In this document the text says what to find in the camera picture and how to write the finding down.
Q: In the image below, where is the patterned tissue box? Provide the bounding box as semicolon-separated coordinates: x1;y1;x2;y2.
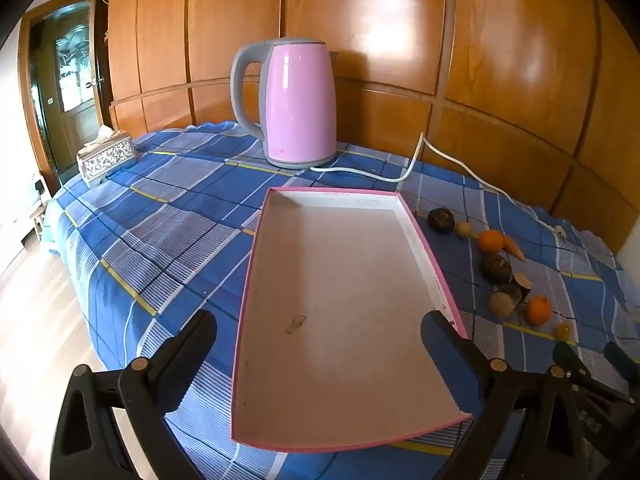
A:
76;125;138;189

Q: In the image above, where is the pink-edged white tray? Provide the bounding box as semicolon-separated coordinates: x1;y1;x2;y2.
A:
230;186;473;455

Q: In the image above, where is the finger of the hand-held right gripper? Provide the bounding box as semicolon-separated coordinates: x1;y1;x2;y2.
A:
602;342;640;391
552;342;608;401

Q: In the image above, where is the blue plaid cloth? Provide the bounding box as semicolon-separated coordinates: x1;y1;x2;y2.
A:
42;120;640;480

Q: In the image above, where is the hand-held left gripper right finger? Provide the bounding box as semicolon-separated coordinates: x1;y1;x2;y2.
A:
420;310;590;480

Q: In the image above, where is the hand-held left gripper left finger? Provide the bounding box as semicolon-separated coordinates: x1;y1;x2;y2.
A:
50;309;221;480

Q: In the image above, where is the small carrot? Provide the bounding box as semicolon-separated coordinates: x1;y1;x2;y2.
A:
501;236;527;262

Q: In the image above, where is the orange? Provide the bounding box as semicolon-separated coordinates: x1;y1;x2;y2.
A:
477;230;503;254
524;296;552;326

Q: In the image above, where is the pink electric kettle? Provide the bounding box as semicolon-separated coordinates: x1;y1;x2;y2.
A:
230;38;338;170

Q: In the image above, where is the white kettle power cord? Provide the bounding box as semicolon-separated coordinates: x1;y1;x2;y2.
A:
310;131;556;231

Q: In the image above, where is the dark purple round fruit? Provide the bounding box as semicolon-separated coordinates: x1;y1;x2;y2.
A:
427;207;456;234

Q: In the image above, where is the wooden door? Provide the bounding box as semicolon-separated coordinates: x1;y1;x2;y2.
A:
20;0;113;181

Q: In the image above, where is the wooden panel wardrobe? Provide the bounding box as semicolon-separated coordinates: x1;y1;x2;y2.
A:
105;0;640;256

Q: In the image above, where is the brown rough round fruit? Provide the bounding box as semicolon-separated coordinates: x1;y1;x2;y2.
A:
480;254;512;281

